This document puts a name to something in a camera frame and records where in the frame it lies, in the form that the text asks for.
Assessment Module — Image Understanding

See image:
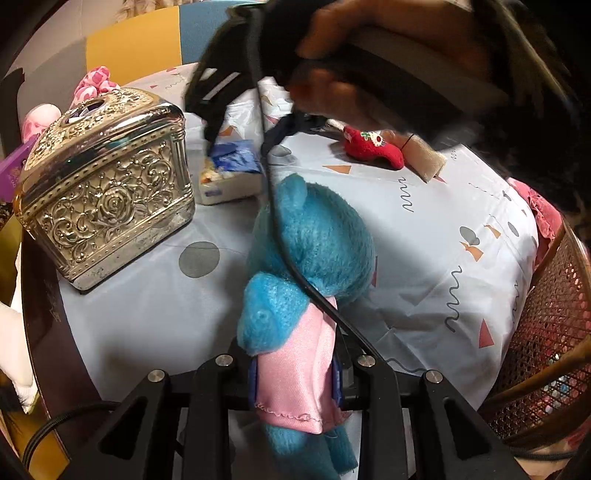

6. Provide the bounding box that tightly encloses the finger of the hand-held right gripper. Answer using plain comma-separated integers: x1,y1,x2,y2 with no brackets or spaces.
203,108,229,154
261,113,326,158

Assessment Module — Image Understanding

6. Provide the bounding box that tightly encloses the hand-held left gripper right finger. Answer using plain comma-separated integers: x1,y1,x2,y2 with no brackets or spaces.
332,353,532,480

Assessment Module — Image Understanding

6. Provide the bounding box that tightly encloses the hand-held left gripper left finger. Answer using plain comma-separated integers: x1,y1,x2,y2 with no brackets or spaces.
60,354,259,480

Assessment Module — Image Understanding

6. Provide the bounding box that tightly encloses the blue tissue pack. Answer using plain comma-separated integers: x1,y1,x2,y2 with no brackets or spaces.
194,140,266,206

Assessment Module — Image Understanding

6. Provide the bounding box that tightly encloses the red sock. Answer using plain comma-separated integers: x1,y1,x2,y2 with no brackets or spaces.
342,126,404,171

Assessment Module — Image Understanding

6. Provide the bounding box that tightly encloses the blue plush toy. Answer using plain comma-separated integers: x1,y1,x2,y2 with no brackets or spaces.
236,173,376,480

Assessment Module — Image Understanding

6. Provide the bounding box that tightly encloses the beige cloth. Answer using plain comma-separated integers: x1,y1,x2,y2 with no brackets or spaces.
383,129,448,183

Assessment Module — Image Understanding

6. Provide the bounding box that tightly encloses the white sock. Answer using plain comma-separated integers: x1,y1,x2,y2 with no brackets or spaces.
0,302,40,411

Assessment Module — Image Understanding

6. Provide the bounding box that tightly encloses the person's right hand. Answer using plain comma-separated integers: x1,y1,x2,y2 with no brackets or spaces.
284,0,490,120

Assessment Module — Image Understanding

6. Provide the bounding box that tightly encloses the ornate gold tissue box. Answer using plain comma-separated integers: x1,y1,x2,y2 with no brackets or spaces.
14,88,197,291

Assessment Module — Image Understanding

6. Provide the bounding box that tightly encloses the pink spotted plush toy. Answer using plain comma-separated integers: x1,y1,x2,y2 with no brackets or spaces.
21,66,122,141

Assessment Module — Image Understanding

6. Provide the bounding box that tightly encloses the rattan chair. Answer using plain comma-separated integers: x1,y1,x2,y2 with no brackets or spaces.
480,217,591,462

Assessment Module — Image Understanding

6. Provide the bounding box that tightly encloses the purple carton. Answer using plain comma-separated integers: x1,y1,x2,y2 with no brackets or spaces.
0,141,35,201

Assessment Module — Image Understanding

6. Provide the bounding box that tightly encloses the pink bedding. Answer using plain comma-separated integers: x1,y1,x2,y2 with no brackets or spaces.
508,178,566,273

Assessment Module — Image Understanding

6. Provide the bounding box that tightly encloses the black cable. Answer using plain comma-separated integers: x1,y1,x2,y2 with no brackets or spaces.
23,401,122,462
247,9,426,374

